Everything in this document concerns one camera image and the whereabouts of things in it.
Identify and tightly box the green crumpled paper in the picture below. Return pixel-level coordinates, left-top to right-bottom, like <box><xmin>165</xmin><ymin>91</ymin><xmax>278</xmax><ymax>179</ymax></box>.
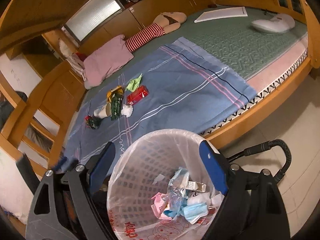
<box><xmin>125</xmin><ymin>73</ymin><xmax>143</xmax><ymax>92</ymax></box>

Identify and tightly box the white blue medicine box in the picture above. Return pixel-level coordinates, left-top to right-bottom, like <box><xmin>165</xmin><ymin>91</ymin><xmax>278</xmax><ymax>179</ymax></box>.
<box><xmin>186</xmin><ymin>181</ymin><xmax>207</xmax><ymax>193</ymax></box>

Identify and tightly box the striped plush doll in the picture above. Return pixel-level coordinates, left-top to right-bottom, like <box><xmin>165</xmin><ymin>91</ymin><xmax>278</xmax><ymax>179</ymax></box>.
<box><xmin>125</xmin><ymin>12</ymin><xmax>187</xmax><ymax>53</ymax></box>

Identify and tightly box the pink pillow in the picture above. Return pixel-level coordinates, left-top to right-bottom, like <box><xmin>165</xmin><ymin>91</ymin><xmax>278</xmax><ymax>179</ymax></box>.
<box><xmin>84</xmin><ymin>34</ymin><xmax>134</xmax><ymax>89</ymax></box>

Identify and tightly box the wooden bed frame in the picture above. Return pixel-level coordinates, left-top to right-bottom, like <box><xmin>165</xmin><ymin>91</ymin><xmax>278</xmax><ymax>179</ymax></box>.
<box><xmin>202</xmin><ymin>55</ymin><xmax>320</xmax><ymax>151</ymax></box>

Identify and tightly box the green bed mattress cover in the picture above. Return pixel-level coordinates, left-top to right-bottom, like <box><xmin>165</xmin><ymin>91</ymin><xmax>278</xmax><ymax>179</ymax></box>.
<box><xmin>85</xmin><ymin>6</ymin><xmax>308</xmax><ymax>81</ymax></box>

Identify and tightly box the red small wrapper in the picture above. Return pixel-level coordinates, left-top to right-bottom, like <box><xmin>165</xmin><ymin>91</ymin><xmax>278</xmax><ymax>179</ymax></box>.
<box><xmin>85</xmin><ymin>115</ymin><xmax>102</xmax><ymax>129</ymax></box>

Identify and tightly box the white plastic trash basket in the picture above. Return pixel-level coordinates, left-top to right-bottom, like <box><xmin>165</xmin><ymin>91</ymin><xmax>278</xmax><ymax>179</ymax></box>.
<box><xmin>107</xmin><ymin>129</ymin><xmax>219</xmax><ymax>239</ymax></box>

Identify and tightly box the white crumpled tissue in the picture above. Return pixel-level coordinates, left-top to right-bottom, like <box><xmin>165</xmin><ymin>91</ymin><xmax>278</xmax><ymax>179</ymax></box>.
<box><xmin>121</xmin><ymin>104</ymin><xmax>133</xmax><ymax>118</ymax></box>

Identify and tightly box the orange snack bag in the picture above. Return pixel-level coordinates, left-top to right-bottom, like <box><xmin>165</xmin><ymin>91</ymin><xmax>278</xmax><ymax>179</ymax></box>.
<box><xmin>106</xmin><ymin>86</ymin><xmax>124</xmax><ymax>102</ymax></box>

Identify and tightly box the white paper cup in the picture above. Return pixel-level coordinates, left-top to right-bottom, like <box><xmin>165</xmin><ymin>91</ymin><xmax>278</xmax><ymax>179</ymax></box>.
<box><xmin>93</xmin><ymin>102</ymin><xmax>112</xmax><ymax>119</ymax></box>

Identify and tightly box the dark green box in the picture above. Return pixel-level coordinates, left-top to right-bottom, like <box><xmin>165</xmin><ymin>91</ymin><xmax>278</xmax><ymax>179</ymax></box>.
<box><xmin>111</xmin><ymin>93</ymin><xmax>123</xmax><ymax>120</ymax></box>

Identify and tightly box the red flat packet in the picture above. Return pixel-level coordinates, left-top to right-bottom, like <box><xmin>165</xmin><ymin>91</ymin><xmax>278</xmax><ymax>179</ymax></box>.
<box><xmin>127</xmin><ymin>85</ymin><xmax>149</xmax><ymax>105</ymax></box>

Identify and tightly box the white flat board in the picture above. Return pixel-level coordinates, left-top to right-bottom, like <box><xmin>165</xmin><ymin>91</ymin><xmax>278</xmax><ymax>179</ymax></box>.
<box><xmin>194</xmin><ymin>7</ymin><xmax>248</xmax><ymax>23</ymax></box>

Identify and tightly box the blue face mask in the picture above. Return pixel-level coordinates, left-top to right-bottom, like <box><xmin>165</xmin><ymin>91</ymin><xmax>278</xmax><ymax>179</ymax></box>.
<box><xmin>163</xmin><ymin>203</ymin><xmax>209</xmax><ymax>224</ymax></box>

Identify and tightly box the blue plaid blanket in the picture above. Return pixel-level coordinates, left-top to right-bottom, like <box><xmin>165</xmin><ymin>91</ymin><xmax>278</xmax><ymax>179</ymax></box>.
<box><xmin>64</xmin><ymin>37</ymin><xmax>257</xmax><ymax>164</ymax></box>

